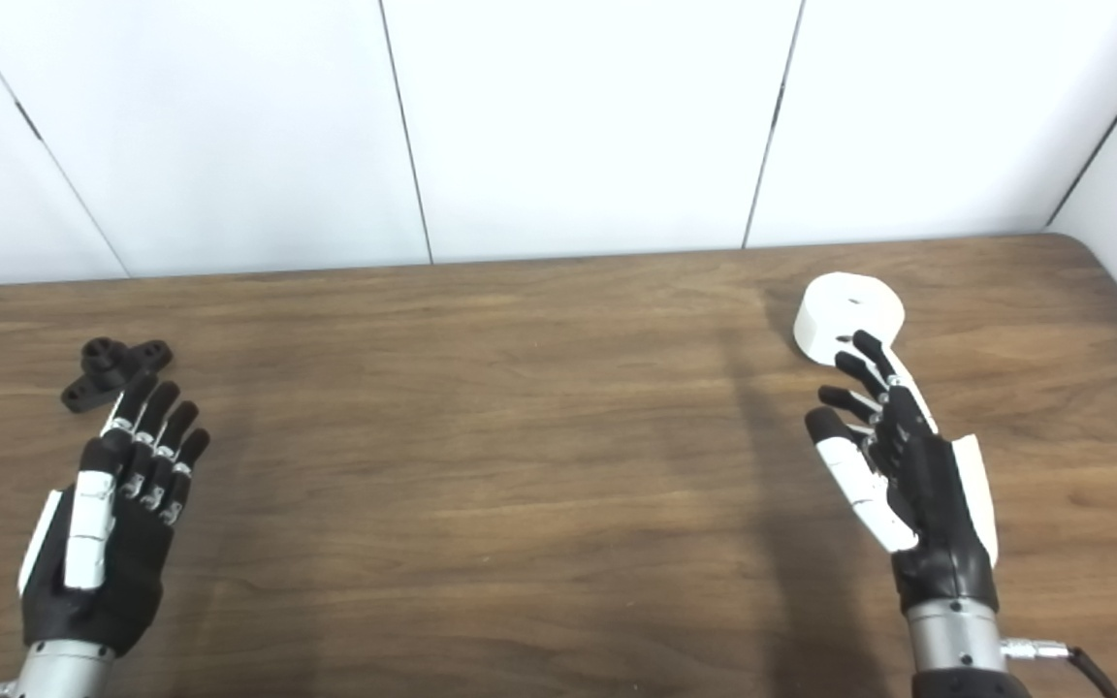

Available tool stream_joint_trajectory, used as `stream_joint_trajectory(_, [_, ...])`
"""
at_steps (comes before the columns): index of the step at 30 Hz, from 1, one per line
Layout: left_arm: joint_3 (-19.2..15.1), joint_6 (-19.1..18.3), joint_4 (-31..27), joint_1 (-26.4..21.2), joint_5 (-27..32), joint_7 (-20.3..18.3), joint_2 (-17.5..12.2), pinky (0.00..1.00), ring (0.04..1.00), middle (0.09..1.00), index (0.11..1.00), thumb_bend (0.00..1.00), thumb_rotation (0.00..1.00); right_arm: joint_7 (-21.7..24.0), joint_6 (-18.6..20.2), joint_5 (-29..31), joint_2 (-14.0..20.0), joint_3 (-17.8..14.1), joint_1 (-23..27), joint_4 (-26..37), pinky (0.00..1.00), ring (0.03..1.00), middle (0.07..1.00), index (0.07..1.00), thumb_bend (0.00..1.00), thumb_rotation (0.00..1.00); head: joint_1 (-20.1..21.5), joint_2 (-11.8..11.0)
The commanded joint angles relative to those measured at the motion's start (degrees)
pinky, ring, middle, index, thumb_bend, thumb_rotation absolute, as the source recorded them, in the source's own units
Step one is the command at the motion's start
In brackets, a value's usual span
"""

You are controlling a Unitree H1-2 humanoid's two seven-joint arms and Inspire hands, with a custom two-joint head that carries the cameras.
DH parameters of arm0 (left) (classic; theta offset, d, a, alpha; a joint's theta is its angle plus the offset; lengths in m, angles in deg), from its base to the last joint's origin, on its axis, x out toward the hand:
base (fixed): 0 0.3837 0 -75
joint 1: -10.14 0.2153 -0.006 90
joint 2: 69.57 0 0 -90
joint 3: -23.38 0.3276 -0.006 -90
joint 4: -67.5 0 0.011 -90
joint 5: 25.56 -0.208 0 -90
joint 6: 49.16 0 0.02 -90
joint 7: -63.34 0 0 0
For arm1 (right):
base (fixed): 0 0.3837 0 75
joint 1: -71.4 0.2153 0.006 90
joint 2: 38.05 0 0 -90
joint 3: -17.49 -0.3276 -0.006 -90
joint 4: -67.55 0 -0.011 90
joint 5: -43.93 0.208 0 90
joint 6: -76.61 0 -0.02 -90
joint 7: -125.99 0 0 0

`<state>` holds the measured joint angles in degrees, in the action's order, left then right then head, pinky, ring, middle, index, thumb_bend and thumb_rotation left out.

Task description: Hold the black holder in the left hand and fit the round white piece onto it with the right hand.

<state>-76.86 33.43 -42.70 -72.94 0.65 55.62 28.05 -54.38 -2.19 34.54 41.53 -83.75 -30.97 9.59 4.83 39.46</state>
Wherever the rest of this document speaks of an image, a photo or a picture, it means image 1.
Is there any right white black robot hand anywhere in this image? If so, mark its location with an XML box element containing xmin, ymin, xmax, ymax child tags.
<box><xmin>804</xmin><ymin>330</ymin><xmax>1000</xmax><ymax>614</ymax></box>

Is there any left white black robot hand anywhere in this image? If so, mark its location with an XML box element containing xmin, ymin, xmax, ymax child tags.
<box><xmin>17</xmin><ymin>372</ymin><xmax>211</xmax><ymax>656</ymax></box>

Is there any black flanged holder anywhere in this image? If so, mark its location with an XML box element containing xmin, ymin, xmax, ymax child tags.
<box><xmin>61</xmin><ymin>336</ymin><xmax>174</xmax><ymax>415</ymax></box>

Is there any round white plastic piece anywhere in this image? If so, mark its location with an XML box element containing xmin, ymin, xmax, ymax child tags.
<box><xmin>792</xmin><ymin>272</ymin><xmax>907</xmax><ymax>368</ymax></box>

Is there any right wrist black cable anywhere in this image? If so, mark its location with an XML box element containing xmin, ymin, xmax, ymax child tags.
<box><xmin>1000</xmin><ymin>637</ymin><xmax>1117</xmax><ymax>698</ymax></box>

